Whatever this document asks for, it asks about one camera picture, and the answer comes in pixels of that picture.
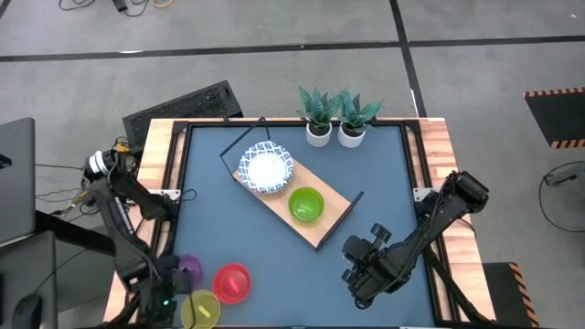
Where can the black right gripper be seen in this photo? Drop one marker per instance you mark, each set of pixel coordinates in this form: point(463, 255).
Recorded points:
point(372, 274)

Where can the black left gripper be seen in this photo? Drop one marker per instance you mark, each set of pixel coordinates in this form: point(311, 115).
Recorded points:
point(171, 276)

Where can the purple translucent plastic bowl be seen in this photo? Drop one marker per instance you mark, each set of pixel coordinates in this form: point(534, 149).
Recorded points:
point(194, 265)

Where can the yellow translucent plastic bowl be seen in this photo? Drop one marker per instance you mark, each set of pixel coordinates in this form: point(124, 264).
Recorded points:
point(205, 310)

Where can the red translucent plastic bowl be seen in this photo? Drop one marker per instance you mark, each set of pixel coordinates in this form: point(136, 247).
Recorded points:
point(232, 283)

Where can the green translucent plastic bowl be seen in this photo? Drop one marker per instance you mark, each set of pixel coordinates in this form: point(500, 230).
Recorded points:
point(306, 205)

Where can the blue patterned white plate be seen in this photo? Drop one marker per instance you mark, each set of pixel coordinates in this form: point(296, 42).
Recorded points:
point(266, 168)

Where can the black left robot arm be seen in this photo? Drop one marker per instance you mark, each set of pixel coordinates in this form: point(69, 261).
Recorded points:
point(128, 247)

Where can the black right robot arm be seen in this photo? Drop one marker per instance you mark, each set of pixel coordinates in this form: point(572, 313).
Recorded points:
point(439, 219)

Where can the green plant in white pot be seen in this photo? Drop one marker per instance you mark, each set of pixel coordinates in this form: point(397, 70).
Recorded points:
point(351, 136)
point(318, 134)

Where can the dark grey side table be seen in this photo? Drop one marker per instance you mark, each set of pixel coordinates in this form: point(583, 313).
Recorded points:
point(27, 265)

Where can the black computer mouse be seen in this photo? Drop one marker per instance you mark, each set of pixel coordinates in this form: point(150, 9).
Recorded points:
point(27, 313)

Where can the black hazard-striped floor mat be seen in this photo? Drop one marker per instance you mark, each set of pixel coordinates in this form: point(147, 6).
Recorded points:
point(557, 119)
point(503, 292)

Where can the grey laptop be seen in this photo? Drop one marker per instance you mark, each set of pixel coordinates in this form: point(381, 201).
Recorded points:
point(16, 183)

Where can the wooden shelf with black frame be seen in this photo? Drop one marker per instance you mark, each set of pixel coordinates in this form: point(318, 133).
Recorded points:
point(279, 202)

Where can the black metal table frame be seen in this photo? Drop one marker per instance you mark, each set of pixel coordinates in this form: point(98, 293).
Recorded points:
point(205, 123)

